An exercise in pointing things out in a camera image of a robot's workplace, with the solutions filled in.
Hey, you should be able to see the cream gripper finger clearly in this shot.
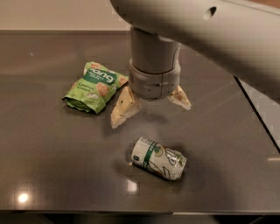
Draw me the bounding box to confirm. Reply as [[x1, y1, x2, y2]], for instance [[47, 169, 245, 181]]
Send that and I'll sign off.
[[110, 86, 142, 129], [168, 86, 192, 110]]

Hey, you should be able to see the white green 7up can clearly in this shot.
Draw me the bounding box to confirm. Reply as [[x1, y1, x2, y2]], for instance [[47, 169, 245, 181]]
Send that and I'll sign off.
[[130, 136, 187, 181]]

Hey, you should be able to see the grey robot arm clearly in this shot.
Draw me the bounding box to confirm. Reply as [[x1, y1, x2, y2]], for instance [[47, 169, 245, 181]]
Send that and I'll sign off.
[[110, 0, 280, 109]]

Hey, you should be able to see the green snack chip bag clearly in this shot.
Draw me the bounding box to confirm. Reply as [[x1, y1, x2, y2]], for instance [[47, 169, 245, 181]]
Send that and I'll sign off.
[[63, 61, 128, 114]]

